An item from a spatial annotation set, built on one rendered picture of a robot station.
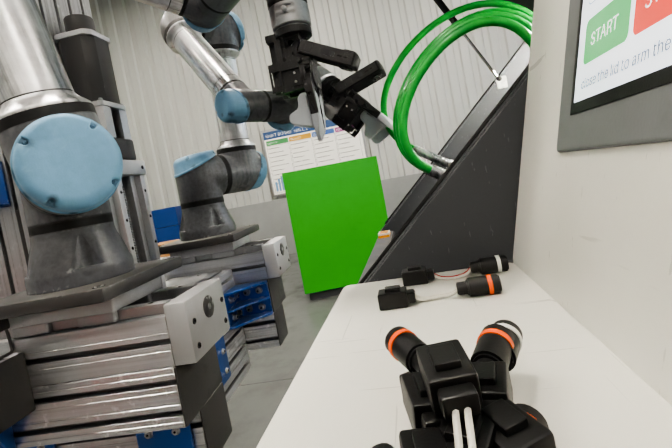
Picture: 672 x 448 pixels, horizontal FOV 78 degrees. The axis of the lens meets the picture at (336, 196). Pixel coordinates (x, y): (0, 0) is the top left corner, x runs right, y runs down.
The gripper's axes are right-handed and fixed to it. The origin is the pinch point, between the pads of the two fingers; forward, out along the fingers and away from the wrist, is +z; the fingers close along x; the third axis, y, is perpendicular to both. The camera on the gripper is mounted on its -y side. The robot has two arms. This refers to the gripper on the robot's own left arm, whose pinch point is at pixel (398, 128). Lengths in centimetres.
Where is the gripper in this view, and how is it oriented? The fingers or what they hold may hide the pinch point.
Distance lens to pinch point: 89.9
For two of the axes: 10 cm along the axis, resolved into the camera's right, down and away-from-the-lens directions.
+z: 7.0, 6.0, -3.9
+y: -5.9, 7.9, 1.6
